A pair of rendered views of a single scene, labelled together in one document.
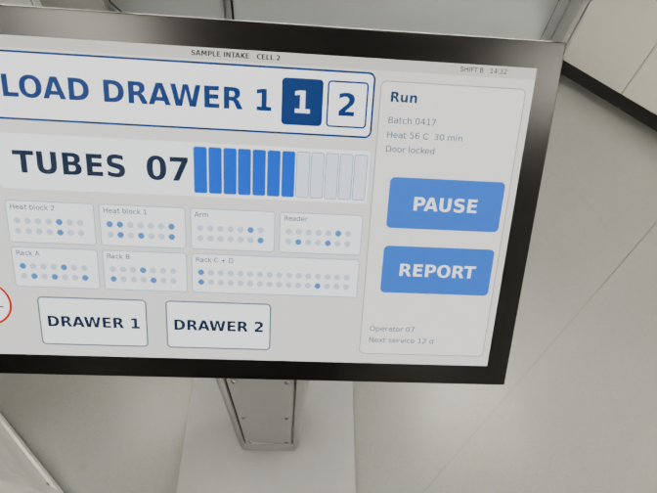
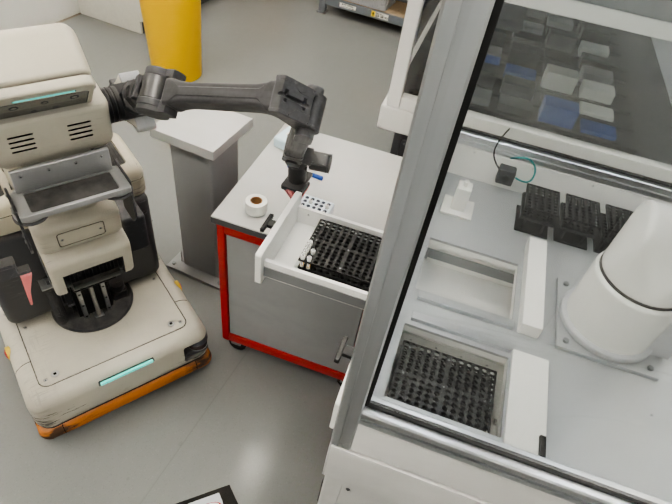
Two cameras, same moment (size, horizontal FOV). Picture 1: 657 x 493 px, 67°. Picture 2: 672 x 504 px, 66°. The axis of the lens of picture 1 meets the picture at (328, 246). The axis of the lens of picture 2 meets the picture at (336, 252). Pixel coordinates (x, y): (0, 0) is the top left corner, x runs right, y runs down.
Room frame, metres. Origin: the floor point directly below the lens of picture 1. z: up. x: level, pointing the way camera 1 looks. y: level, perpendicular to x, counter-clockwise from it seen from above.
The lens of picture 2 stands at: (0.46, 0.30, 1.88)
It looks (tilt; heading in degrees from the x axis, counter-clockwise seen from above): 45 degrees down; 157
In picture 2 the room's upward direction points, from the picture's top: 10 degrees clockwise
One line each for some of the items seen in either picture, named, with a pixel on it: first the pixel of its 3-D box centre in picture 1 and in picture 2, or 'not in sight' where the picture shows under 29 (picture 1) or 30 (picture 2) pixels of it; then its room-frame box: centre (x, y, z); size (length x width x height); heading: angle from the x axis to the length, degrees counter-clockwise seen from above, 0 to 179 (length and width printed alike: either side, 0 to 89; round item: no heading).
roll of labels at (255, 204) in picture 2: not in sight; (256, 205); (-0.81, 0.54, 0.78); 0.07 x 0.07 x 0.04
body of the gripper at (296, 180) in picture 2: not in sight; (297, 174); (-0.77, 0.66, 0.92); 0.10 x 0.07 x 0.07; 143
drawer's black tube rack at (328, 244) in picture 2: not in sight; (346, 258); (-0.45, 0.73, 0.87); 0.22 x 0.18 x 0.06; 55
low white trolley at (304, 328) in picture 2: not in sight; (318, 261); (-0.89, 0.81, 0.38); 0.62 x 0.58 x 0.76; 145
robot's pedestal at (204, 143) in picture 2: not in sight; (207, 198); (-1.34, 0.43, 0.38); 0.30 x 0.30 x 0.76; 49
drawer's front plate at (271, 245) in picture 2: not in sight; (279, 235); (-0.56, 0.56, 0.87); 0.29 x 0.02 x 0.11; 145
